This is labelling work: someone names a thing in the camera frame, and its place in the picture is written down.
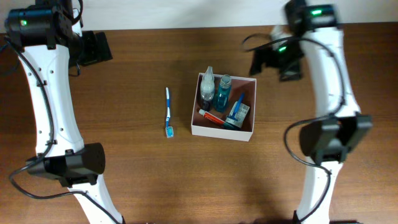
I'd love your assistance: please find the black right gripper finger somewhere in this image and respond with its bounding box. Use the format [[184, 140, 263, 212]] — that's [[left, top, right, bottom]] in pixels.
[[279, 60, 302, 82], [249, 50, 266, 76]]

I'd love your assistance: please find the blue mouthwash bottle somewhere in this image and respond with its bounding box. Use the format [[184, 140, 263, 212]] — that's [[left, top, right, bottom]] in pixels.
[[214, 75, 232, 113]]

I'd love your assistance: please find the clear purple soap pump bottle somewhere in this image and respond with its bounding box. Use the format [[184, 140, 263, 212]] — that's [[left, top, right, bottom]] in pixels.
[[200, 66, 215, 111]]

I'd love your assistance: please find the green white soap box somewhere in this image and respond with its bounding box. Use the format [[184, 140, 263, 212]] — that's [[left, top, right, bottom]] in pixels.
[[226, 101, 250, 128]]

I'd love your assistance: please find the blue disposable razor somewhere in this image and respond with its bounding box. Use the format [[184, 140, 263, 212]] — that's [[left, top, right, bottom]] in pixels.
[[226, 93, 245, 123]]

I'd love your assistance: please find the white toothpaste tube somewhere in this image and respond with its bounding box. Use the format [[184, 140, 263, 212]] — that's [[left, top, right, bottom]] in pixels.
[[198, 109, 240, 131]]

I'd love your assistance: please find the blue white toothbrush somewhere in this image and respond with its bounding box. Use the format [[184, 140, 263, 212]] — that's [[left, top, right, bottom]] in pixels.
[[165, 87, 174, 138]]

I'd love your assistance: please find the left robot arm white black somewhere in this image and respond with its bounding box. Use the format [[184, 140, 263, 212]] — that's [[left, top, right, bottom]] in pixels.
[[4, 1, 124, 223]]

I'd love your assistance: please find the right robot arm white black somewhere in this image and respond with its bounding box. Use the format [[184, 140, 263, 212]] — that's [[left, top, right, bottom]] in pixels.
[[249, 0, 373, 223]]

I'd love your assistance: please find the white cardboard box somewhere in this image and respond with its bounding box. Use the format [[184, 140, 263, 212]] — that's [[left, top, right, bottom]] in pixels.
[[190, 73, 257, 141]]

